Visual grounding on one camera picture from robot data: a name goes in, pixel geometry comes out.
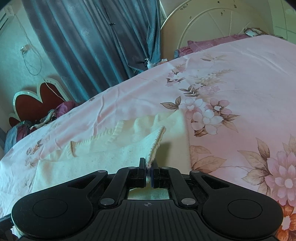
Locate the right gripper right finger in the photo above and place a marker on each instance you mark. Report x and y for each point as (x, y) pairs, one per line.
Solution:
(172, 180)

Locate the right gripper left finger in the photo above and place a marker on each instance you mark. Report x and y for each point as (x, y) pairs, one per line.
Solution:
(123, 181)

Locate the cream knit sweater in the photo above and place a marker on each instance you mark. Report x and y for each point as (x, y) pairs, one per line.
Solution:
(161, 139)

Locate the pile of clothes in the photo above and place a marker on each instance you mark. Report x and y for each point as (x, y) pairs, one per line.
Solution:
(24, 128)

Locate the pink floral bed sheet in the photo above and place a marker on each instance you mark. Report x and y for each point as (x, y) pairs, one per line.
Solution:
(229, 111)

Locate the white pump bottle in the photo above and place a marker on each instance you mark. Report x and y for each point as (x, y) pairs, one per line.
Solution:
(149, 64)

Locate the orange box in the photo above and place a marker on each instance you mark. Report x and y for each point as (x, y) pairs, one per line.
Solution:
(163, 61)

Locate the red heart-shaped headboard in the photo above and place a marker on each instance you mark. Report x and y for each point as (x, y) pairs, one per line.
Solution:
(34, 105)

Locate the purple pillow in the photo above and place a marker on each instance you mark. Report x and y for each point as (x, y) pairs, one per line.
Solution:
(197, 46)

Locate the blue curtain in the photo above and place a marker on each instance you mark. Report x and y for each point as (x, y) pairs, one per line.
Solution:
(94, 45)

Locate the cream round headboard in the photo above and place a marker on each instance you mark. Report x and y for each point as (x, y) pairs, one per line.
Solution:
(208, 20)

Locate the floral patterned pillow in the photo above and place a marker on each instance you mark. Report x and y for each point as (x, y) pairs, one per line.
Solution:
(254, 32)

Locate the cream wardrobe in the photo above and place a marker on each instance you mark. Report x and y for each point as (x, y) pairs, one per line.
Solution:
(283, 16)

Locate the air conditioner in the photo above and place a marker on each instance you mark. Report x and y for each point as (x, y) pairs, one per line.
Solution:
(6, 16)

